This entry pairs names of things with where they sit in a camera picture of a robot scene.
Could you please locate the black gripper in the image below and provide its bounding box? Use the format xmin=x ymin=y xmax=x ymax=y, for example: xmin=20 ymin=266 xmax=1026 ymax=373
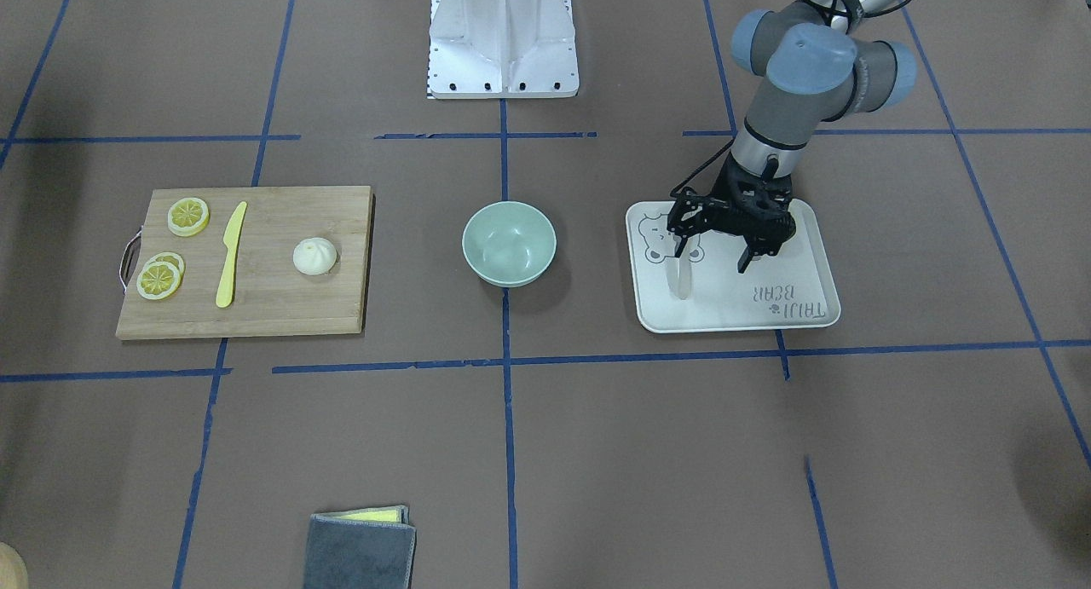
xmin=667 ymin=157 xmax=796 ymax=274

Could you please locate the white ceramic soup spoon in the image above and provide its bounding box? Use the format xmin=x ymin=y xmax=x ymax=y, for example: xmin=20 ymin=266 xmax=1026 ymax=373
xmin=666 ymin=251 xmax=692 ymax=301

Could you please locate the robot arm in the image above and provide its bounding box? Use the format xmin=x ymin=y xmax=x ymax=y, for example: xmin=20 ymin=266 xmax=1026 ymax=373
xmin=666 ymin=0 xmax=918 ymax=272

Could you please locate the light green bowl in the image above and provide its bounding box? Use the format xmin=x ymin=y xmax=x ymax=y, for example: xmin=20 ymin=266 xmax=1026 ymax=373
xmin=461 ymin=201 xmax=558 ymax=287

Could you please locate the white steamed bun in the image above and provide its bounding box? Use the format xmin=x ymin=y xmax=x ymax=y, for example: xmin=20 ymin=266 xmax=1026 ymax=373
xmin=292 ymin=237 xmax=338 ymax=277

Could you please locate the white bear serving tray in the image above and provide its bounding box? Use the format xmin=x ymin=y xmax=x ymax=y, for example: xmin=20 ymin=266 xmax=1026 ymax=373
xmin=625 ymin=200 xmax=841 ymax=334

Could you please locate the bamboo cutting board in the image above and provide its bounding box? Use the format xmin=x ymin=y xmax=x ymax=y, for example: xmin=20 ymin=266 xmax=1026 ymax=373
xmin=116 ymin=187 xmax=374 ymax=340

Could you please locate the folded grey yellow cloth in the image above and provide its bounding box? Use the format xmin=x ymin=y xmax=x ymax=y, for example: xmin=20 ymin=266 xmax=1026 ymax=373
xmin=303 ymin=505 xmax=417 ymax=588

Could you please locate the yellow plastic knife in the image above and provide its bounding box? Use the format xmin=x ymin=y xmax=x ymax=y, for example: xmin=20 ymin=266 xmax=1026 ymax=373
xmin=215 ymin=200 xmax=248 ymax=309

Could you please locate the upper lemon slice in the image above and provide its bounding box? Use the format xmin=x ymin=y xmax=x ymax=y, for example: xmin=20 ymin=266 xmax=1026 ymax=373
xmin=166 ymin=196 xmax=209 ymax=237

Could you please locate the lemon slice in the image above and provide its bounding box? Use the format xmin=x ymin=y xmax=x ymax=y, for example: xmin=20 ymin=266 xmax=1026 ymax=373
xmin=136 ymin=260 xmax=182 ymax=301
xmin=166 ymin=196 xmax=209 ymax=237

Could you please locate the hidden lemon slice underneath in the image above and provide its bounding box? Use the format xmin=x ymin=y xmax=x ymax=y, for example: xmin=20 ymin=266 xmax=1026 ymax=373
xmin=144 ymin=251 xmax=185 ymax=275

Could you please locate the lower lemon slice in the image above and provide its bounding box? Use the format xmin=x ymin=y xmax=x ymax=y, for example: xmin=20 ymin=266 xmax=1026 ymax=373
xmin=136 ymin=260 xmax=182 ymax=301

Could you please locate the wooden mug tree stand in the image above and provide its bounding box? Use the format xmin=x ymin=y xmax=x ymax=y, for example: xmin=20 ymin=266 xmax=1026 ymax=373
xmin=0 ymin=543 xmax=29 ymax=589

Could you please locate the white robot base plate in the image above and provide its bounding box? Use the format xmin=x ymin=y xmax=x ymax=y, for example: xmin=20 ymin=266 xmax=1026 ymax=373
xmin=425 ymin=0 xmax=580 ymax=100

